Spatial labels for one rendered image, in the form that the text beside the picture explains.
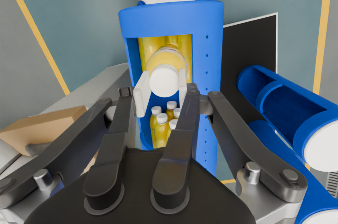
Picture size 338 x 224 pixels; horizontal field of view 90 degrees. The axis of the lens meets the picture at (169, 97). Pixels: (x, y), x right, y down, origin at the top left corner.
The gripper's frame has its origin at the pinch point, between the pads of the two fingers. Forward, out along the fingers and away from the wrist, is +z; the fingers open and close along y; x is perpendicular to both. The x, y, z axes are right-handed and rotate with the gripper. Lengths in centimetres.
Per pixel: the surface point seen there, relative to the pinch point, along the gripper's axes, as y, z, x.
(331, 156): 66, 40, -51
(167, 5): 0.5, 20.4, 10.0
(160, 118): -5.0, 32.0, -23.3
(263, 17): 70, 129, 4
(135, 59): -12.1, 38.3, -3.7
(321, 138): 59, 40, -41
